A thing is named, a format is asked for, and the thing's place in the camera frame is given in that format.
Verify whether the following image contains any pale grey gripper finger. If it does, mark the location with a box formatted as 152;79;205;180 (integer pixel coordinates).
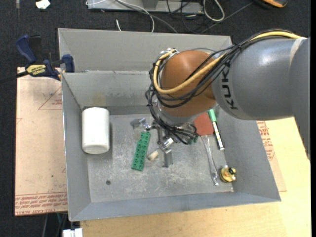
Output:
160;137;175;168
130;118;152;140

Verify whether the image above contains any green toy brick block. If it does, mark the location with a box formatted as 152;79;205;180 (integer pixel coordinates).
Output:
130;131;152;172

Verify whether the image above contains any silver metal wrench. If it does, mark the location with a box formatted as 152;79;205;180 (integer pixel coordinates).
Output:
200;135;221;186

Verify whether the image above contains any white plastic cup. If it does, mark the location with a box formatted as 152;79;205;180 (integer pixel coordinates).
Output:
81;107;111;155

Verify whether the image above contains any red-brown sponge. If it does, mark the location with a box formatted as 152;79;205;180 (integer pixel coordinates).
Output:
193;112;215;136

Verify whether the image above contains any grey metal bin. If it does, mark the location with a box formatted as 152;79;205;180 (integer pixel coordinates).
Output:
58;28;282;222

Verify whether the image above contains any green and white marker pen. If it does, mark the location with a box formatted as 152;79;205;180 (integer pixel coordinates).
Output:
207;109;226;151

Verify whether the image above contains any yellow and black round toy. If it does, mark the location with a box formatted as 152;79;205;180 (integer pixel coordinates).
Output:
219;164;237;183

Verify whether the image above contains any brown cardboard board, red print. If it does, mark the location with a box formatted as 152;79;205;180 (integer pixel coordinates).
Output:
14;67;287;217

